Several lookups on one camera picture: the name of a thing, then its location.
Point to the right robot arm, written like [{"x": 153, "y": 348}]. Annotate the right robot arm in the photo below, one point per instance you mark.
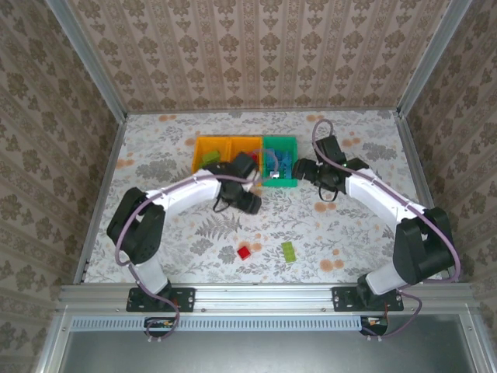
[{"x": 380, "y": 194}]

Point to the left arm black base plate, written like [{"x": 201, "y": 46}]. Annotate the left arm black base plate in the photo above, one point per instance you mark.
[{"x": 182, "y": 299}]

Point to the grey metal panel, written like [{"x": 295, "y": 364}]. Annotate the grey metal panel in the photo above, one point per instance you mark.
[{"x": 252, "y": 353}]

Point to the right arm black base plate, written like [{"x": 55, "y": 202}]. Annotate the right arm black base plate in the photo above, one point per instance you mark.
[{"x": 343, "y": 299}]

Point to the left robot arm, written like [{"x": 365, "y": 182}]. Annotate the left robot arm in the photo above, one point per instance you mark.
[{"x": 186, "y": 190}]

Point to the green plastic bin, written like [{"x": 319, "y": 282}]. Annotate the green plastic bin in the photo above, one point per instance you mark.
[{"x": 289, "y": 182}]

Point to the thin aluminium edge rail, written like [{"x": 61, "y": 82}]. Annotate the thin aluminium edge rail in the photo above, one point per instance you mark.
[{"x": 264, "y": 110}]

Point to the floral table cover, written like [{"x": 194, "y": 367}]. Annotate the floral table cover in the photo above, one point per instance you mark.
[{"x": 272, "y": 124}]

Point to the wide blue lego brick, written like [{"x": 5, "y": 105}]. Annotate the wide blue lego brick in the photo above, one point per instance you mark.
[{"x": 270, "y": 165}]

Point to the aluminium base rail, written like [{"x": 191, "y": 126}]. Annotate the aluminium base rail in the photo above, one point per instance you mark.
[{"x": 264, "y": 297}]

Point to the aluminium side rail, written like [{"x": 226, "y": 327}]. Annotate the aluminium side rail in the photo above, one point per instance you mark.
[
  {"x": 101, "y": 194},
  {"x": 412, "y": 155}
]

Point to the aluminium corner post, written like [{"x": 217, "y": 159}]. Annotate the aluminium corner post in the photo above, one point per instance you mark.
[
  {"x": 89, "y": 58},
  {"x": 431, "y": 58}
]

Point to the orange plastic bin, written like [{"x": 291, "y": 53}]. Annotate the orange plastic bin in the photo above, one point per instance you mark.
[
  {"x": 202, "y": 143},
  {"x": 240, "y": 143}
]

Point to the small red lego brick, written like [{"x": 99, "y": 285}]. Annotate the small red lego brick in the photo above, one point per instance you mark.
[{"x": 244, "y": 252}]

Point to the green lego brick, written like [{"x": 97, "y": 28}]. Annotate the green lego brick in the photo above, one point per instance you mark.
[
  {"x": 213, "y": 154},
  {"x": 289, "y": 252},
  {"x": 206, "y": 161}
]

